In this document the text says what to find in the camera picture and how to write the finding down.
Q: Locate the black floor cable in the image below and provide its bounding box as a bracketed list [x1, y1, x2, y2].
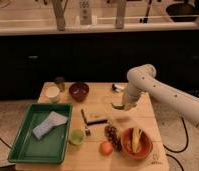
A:
[162, 116, 190, 171]

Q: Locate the black handled knife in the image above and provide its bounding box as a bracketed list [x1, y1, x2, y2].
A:
[87, 114, 108, 125]

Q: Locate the green plastic tray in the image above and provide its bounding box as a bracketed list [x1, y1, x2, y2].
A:
[8, 103, 72, 164]

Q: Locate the small brush tool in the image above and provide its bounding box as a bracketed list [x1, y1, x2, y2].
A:
[81, 109, 91, 136]

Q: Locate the black white small object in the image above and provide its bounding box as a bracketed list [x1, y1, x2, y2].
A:
[112, 84, 124, 92]

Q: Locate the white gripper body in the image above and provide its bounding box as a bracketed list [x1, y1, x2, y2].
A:
[122, 90, 140, 111]

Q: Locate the orange bowl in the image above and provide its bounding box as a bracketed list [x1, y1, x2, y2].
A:
[121, 127, 153, 160]

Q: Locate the dark red bowl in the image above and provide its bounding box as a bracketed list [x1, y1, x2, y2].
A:
[69, 82, 89, 102]

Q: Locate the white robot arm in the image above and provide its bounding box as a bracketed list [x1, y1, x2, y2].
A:
[122, 64, 199, 129]

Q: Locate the white small cup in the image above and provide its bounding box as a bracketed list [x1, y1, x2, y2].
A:
[45, 86, 60, 103]

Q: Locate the purple grape bunch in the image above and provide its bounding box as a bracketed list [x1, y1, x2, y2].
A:
[104, 124, 122, 151]

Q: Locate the orange fruit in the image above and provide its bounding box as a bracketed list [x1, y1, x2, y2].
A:
[99, 141, 113, 156]

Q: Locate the blue grey sponge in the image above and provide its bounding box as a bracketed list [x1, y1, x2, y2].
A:
[32, 111, 68, 140]

